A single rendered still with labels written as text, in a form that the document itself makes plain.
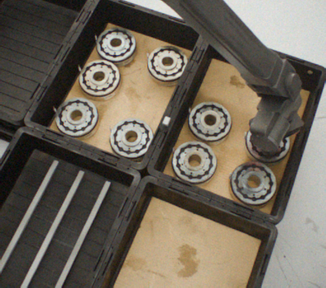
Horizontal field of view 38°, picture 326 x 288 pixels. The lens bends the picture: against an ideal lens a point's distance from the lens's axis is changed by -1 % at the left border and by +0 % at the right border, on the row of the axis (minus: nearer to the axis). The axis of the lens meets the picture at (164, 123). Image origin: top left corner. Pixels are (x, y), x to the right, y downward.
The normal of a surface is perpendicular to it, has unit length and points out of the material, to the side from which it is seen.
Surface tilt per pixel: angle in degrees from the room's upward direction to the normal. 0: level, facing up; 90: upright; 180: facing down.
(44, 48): 0
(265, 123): 32
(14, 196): 0
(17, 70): 0
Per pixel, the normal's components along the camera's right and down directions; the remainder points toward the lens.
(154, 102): -0.01, -0.41
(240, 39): 0.71, 0.22
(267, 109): -0.46, -0.61
